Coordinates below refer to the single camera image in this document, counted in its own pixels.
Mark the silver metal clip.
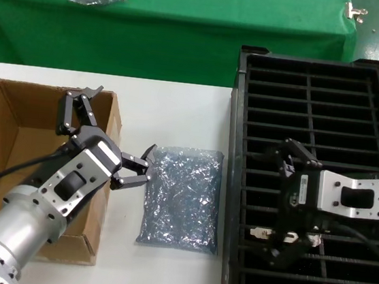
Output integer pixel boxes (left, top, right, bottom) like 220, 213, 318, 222
344, 1, 370, 25

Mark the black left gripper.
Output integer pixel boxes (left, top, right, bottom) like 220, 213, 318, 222
31, 78, 164, 203

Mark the grey translucent antistatic bag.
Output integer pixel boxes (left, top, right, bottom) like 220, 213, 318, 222
133, 140, 231, 256

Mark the brown open cardboard box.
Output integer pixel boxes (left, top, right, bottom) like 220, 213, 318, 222
0, 78, 128, 269

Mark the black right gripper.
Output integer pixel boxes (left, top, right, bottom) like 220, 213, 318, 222
251, 134, 343, 276

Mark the black slotted plastic container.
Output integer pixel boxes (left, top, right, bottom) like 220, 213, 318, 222
208, 44, 379, 284

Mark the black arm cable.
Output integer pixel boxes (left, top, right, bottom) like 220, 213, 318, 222
320, 220, 379, 254
0, 136, 78, 225

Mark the green tablecloth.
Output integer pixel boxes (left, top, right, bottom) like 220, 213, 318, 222
0, 0, 365, 104

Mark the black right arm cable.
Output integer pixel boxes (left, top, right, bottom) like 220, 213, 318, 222
320, 220, 379, 254

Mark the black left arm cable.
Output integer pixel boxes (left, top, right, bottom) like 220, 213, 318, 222
0, 136, 78, 225

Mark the graphics card with metal bracket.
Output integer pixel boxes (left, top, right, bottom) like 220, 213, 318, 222
248, 225, 323, 247

